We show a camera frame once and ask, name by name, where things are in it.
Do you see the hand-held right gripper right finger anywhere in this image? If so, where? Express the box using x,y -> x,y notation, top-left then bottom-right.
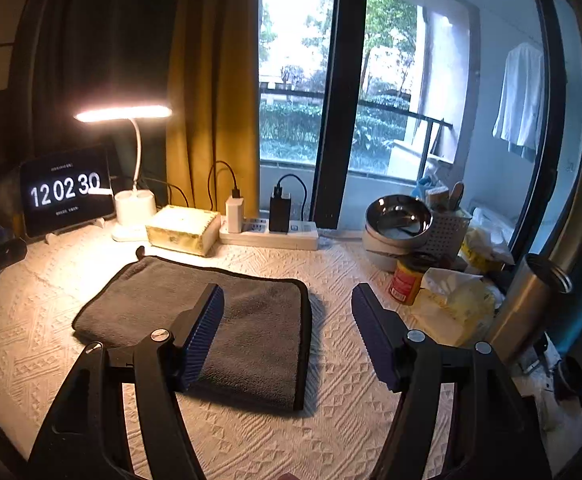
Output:
351,283 -> 554,480

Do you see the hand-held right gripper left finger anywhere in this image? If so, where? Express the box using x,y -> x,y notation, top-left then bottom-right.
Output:
28,282 -> 225,480

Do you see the grey towel with black trim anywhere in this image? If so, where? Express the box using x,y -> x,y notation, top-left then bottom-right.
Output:
72,255 -> 314,412

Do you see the red and yellow can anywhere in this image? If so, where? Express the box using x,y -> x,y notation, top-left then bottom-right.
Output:
390,253 -> 437,307

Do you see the white bowl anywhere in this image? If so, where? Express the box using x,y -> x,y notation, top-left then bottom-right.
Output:
362,230 -> 428,273

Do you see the yellow plastic bag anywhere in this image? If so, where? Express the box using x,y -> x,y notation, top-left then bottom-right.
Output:
411,267 -> 498,348

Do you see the yellow tissue box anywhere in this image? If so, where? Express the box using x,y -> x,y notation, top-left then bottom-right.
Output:
145,205 -> 221,258

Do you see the white charger plug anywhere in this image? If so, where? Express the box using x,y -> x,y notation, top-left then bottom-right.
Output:
225,197 -> 243,234

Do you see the stainless steel bowl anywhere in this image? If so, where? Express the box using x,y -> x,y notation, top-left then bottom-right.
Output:
365,196 -> 433,241

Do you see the white power strip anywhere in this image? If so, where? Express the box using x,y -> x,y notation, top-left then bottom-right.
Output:
219,217 -> 320,251

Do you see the white perforated basket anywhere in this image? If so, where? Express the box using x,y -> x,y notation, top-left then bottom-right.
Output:
419,205 -> 472,267

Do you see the white textured table cloth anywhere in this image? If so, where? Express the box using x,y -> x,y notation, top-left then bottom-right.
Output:
0,224 -> 582,480

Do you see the black charger plug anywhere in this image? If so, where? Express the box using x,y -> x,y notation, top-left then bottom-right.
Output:
269,191 -> 291,234

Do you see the white desk lamp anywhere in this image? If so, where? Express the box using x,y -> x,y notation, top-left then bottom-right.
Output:
74,105 -> 173,243

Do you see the stainless steel tumbler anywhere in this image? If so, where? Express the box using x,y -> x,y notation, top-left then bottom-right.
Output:
484,253 -> 574,365

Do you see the tablet clock display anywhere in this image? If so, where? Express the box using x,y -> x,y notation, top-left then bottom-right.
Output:
19,144 -> 117,239

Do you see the yellow curtain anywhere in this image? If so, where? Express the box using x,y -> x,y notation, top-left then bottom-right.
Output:
165,0 -> 262,215

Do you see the white hanging shirt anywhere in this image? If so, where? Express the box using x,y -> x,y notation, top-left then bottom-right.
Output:
492,42 -> 546,163

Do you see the dark curtain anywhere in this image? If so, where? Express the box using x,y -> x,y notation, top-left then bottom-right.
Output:
11,0 -> 187,196

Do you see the black charging cable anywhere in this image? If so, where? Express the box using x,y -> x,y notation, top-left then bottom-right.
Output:
208,161 -> 242,208
273,174 -> 309,221

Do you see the black window frame post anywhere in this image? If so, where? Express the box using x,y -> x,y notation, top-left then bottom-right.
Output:
311,0 -> 370,231

